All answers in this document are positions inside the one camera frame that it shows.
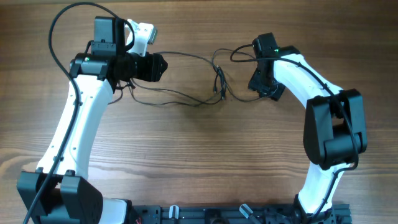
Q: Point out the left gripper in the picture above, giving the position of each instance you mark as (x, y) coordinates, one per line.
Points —
(152, 72)

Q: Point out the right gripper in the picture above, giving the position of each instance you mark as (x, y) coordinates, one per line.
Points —
(261, 88)

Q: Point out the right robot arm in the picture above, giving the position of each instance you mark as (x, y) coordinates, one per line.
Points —
(334, 129)

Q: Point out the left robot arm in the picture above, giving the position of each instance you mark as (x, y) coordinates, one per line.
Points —
(58, 190)

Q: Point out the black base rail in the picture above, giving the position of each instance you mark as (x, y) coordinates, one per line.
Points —
(279, 213)

